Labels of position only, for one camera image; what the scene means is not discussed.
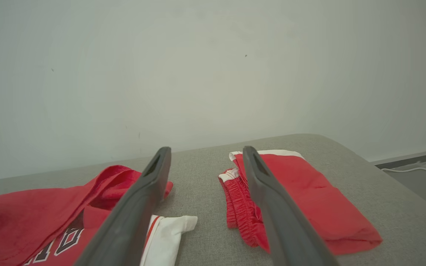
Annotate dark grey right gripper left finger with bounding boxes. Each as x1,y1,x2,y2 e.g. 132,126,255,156
74,147,172,266

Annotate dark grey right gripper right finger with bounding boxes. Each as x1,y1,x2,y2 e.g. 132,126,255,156
243,146,341,266

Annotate red shorts with white waistband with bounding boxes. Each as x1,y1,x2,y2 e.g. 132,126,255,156
219,149,383,255

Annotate red jersey with white sleeves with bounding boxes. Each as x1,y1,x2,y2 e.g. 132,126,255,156
0,165,199,266

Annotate white cable on floor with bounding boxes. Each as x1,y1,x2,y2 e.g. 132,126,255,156
381,166,426,178

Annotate dark wall baseboard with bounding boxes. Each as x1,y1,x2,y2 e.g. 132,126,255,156
370,148,426,169

